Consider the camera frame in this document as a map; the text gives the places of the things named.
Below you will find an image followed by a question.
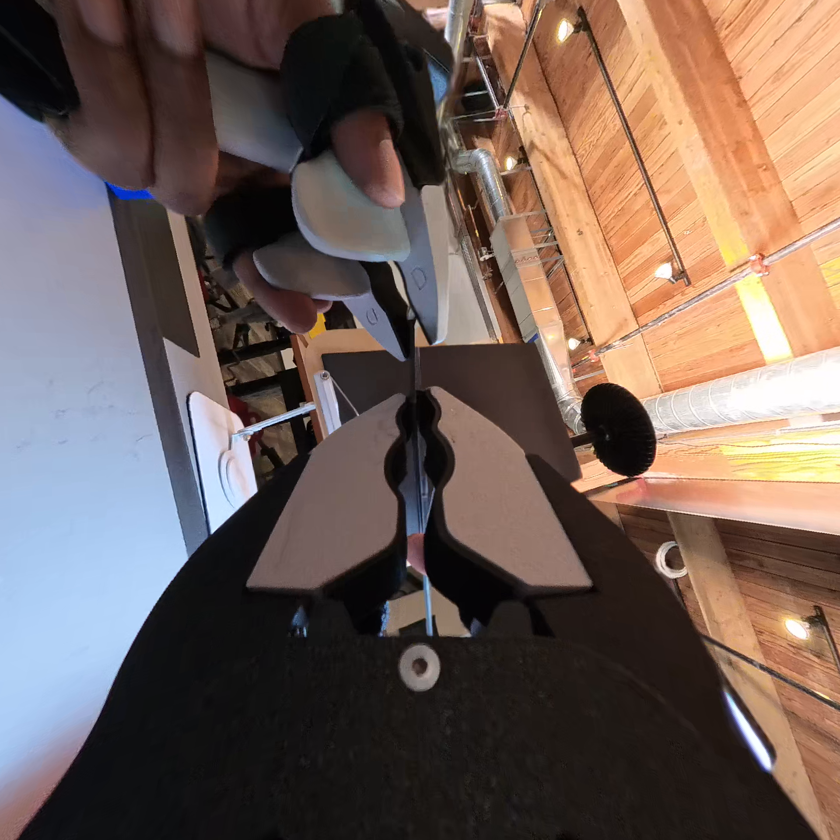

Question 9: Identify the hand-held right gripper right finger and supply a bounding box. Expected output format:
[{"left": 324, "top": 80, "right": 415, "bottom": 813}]
[{"left": 420, "top": 386, "right": 595, "bottom": 628}]

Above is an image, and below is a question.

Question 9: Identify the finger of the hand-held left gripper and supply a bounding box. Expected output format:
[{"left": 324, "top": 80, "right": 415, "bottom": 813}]
[
  {"left": 395, "top": 172, "right": 456, "bottom": 346},
  {"left": 344, "top": 262, "right": 417, "bottom": 363}
]

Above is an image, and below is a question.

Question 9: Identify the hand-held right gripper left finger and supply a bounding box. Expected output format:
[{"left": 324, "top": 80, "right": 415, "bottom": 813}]
[{"left": 245, "top": 392, "right": 410, "bottom": 628}]

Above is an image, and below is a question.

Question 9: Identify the dark metal plate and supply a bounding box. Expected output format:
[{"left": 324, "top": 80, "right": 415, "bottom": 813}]
[{"left": 410, "top": 340, "right": 436, "bottom": 637}]

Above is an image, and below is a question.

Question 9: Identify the person's left forearm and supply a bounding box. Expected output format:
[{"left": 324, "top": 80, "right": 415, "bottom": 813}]
[{"left": 0, "top": 0, "right": 81, "bottom": 119}]

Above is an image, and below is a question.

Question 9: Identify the black wood-framed board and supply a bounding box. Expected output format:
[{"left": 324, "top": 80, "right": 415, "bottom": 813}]
[{"left": 291, "top": 328, "right": 583, "bottom": 484}]

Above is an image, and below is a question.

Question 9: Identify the black round knob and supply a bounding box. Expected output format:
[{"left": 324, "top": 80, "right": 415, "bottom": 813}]
[{"left": 572, "top": 383, "right": 657, "bottom": 477}]

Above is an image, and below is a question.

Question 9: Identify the metal sprinkler pipe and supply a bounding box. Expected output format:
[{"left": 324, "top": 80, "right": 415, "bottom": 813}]
[{"left": 571, "top": 216, "right": 840, "bottom": 368}]

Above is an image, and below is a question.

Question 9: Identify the silver ventilation duct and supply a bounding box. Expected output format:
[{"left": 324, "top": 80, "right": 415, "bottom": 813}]
[{"left": 453, "top": 147, "right": 589, "bottom": 434}]

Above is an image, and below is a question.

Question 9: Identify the large silver air duct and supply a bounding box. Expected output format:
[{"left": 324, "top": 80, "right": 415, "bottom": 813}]
[{"left": 641, "top": 346, "right": 840, "bottom": 436}]

